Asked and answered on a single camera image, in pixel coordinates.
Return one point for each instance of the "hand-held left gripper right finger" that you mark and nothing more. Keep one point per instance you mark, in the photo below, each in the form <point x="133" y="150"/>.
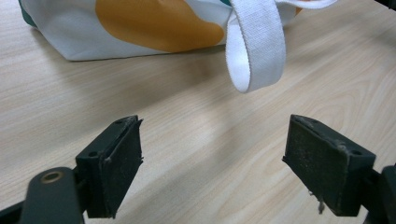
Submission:
<point x="320" y="161"/>

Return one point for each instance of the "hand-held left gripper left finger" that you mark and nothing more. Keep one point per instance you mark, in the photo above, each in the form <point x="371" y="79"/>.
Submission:
<point x="116" y="165"/>

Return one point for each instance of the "white canvas tote bag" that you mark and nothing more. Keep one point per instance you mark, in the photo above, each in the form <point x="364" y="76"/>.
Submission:
<point x="149" y="25"/>

